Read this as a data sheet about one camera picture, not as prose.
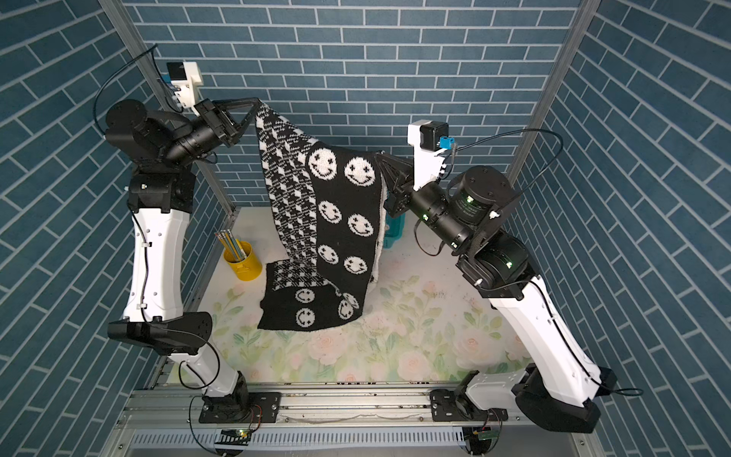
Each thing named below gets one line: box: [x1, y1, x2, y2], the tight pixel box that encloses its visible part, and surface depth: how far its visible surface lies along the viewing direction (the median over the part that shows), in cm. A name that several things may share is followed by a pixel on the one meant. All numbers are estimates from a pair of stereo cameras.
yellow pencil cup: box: [222, 240, 263, 281], surface depth 96 cm
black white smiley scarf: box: [256, 101, 385, 333], surface depth 66 cm
